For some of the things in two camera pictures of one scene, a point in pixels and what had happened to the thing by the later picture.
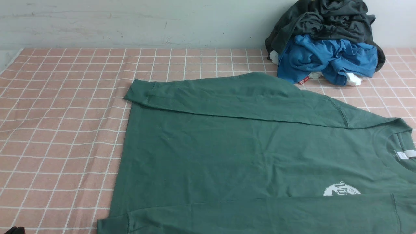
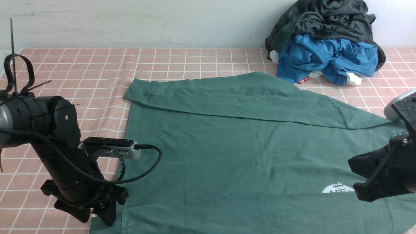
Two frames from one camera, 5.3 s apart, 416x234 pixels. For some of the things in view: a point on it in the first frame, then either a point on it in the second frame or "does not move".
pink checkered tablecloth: [63, 116] does not move
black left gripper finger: [15, 230] → [78, 188]
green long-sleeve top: [251, 153] does not move
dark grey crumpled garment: [335, 21] does not move
